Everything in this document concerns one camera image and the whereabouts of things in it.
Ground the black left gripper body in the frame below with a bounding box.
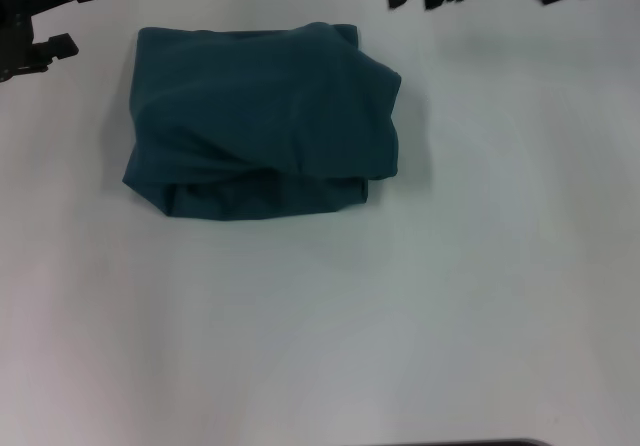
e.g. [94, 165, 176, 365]
[0, 0, 72, 86]

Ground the teal FREE! print t-shirt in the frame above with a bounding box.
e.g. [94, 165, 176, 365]
[121, 21, 403, 223]

